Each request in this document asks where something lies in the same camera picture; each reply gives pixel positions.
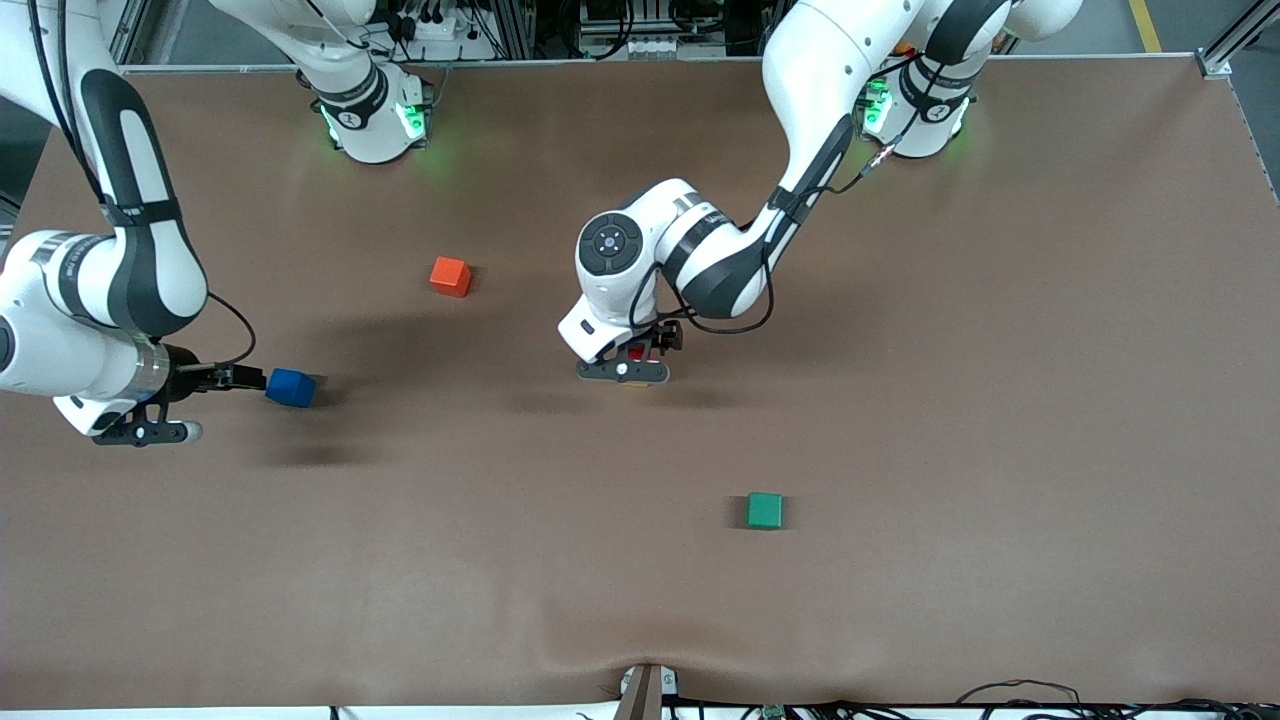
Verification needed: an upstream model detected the orange cube block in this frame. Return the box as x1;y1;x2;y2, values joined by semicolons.
429;256;473;299

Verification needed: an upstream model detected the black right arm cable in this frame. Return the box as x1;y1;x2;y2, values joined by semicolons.
28;0;257;369

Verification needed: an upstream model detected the blue cube block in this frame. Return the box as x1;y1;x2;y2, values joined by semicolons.
265;368;317;409

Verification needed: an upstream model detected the aluminium frame strut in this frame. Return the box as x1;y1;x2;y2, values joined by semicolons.
1195;0;1280;79

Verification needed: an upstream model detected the white terminal connector block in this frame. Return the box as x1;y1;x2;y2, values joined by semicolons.
620;35;729;59

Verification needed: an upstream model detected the black cable bundle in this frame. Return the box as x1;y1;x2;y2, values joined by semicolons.
955;680;1280;720

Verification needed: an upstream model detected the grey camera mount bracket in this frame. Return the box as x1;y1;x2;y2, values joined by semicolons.
615;663;679;720

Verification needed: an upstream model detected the white power strip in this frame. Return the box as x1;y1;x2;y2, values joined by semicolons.
393;0;471;43

